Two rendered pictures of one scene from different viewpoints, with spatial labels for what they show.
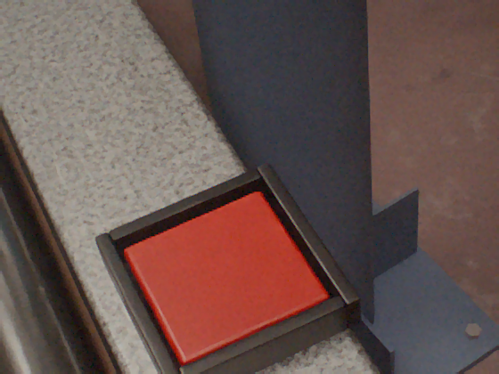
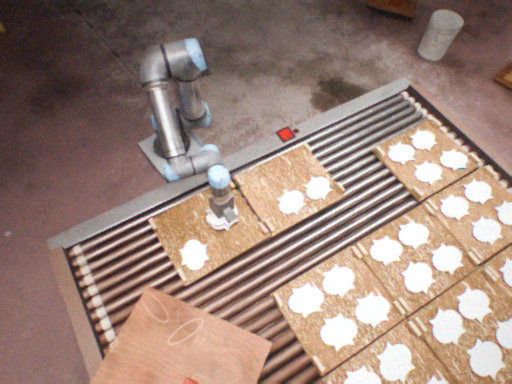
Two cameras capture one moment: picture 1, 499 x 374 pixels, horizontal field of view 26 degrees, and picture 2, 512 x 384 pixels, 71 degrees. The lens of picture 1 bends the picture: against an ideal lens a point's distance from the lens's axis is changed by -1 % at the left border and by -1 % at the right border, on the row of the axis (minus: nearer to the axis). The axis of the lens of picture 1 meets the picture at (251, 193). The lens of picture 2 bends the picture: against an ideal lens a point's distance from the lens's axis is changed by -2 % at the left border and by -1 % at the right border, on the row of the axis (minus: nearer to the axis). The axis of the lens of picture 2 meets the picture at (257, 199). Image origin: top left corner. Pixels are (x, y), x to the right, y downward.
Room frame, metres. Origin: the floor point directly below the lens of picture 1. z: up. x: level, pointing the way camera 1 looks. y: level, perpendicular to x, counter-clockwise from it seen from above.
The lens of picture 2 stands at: (0.69, 1.17, 2.37)
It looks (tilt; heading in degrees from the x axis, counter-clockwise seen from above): 60 degrees down; 254
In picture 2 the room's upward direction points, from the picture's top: 4 degrees clockwise
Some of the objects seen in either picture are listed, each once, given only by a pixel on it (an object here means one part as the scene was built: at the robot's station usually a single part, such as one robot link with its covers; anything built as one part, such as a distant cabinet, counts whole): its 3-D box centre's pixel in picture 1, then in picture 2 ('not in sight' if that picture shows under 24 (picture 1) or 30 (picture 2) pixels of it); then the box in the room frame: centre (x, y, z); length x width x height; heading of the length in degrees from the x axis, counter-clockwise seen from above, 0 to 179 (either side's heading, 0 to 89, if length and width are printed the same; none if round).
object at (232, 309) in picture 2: not in sight; (330, 251); (0.20, 0.67, 0.90); 1.95 x 0.05 x 0.05; 19
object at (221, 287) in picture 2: not in sight; (317, 233); (0.24, 0.57, 0.90); 1.95 x 0.05 x 0.05; 19
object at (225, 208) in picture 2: not in sight; (224, 206); (0.63, 0.45, 1.08); 0.12 x 0.09 x 0.16; 117
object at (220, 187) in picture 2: not in sight; (219, 180); (0.64, 0.43, 1.24); 0.09 x 0.08 x 0.11; 97
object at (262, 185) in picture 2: not in sight; (289, 187); (0.31, 0.33, 0.93); 0.41 x 0.35 x 0.02; 19
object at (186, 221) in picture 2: not in sight; (208, 228); (0.71, 0.47, 0.93); 0.41 x 0.35 x 0.02; 21
